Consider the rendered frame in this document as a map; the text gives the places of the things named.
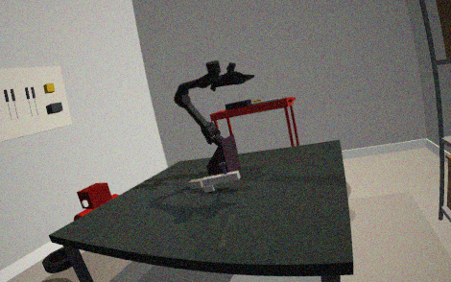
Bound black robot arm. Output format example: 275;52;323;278
174;60;236;146

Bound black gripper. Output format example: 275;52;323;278
222;71;254;86

